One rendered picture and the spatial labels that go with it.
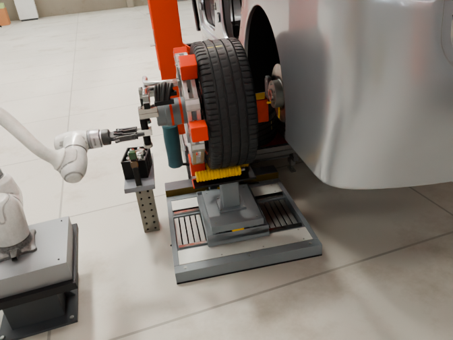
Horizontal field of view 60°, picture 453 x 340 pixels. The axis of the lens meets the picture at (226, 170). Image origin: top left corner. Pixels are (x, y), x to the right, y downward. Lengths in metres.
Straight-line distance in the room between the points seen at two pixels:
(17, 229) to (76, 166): 0.43
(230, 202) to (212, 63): 0.86
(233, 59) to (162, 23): 0.74
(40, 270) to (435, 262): 1.98
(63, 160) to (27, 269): 0.51
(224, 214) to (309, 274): 0.57
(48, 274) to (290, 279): 1.19
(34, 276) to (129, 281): 0.56
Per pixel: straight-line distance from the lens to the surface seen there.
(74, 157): 1.81
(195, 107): 1.80
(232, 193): 2.29
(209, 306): 2.09
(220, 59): 1.86
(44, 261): 1.98
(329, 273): 2.24
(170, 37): 2.49
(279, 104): 2.17
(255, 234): 2.30
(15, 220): 2.01
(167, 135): 2.22
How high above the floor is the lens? 1.52
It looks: 28 degrees down
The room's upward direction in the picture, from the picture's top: 5 degrees counter-clockwise
